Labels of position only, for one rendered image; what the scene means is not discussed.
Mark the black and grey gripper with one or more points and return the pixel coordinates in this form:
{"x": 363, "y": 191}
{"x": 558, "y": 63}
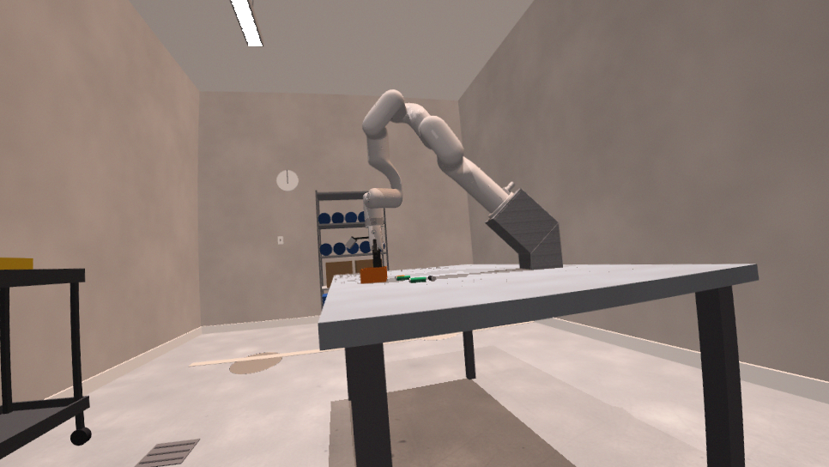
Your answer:
{"x": 376, "y": 243}

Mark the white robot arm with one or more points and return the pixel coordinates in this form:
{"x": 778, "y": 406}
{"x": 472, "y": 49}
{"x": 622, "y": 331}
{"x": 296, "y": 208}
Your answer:
{"x": 436, "y": 135}

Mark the orange open bin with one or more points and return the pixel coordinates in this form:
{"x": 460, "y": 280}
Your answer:
{"x": 370, "y": 275}

